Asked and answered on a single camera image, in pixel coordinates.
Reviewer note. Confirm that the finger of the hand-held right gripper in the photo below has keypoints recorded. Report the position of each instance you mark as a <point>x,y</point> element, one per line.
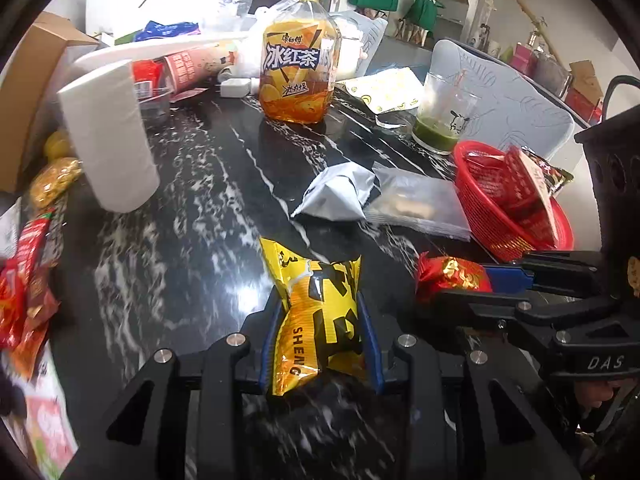
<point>555,271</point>
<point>500,312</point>

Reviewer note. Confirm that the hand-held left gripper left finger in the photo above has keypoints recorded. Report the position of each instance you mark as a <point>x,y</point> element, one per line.
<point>270,342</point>

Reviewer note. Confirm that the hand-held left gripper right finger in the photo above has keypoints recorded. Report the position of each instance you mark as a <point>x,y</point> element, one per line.
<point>371,352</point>

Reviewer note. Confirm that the yellow black snack packet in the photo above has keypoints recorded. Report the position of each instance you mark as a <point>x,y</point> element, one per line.
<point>320,310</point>

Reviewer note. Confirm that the red gold snack packet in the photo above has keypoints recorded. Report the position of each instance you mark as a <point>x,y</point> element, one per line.
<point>450,277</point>

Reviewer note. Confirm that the red plastic basket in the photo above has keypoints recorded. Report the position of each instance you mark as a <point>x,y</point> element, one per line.
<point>492,215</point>

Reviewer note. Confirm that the large white red snack bag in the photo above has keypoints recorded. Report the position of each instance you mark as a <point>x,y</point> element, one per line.
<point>530,190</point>

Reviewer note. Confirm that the clear zip bag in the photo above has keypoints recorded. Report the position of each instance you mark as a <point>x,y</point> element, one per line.
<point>425,205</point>

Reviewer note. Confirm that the white chair back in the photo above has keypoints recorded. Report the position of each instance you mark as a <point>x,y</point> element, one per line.
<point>510,100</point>

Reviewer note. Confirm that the silver snack packet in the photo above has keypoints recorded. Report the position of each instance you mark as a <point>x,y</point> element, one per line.
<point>335,192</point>

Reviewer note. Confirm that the pink box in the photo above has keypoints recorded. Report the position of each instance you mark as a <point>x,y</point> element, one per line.
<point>524,60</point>

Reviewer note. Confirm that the glass cup with green drink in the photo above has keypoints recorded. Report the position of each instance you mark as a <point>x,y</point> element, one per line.
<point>442,115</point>

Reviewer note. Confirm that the brown red snack packet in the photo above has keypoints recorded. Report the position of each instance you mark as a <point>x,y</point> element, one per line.
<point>44,297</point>

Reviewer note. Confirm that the colourful cartoon packet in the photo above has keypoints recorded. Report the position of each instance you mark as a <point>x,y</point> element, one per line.
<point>50,420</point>

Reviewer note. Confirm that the orange snack packet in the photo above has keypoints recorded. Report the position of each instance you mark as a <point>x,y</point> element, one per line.
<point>30,352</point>

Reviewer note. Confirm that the yellow smiley packet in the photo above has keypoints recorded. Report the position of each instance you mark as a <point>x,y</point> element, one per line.
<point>385,90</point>

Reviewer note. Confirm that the long red snack packet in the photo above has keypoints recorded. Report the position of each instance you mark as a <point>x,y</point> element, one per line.
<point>27,260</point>

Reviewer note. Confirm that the white paper towel roll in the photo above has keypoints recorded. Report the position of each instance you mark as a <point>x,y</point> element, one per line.
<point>112,140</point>

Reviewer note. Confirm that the white charger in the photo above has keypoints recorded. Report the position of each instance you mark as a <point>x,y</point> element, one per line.
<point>234,88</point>

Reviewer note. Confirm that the yellow nut bag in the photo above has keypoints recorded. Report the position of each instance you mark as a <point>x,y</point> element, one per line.
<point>55,182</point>

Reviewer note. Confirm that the clear plastic container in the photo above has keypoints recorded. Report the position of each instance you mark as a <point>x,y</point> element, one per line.
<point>152,95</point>

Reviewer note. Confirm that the iced tea bottle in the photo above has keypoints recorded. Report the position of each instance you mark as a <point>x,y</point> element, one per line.
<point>300,70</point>

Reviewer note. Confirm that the white patterned packet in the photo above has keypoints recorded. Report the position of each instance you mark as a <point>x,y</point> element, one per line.
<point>10,232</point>

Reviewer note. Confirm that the pink snack canister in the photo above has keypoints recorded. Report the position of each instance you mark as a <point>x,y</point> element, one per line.
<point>200,67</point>

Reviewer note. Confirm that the lemon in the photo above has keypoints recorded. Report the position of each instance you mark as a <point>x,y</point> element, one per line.
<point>59,145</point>

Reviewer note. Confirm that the blue packet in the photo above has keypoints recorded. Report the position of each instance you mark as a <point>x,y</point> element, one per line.
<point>167,30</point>

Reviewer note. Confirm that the clear plastic bag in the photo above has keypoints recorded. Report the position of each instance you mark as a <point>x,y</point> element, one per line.
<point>235,7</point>

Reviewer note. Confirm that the cardboard box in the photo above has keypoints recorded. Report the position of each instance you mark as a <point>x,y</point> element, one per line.
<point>30,90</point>

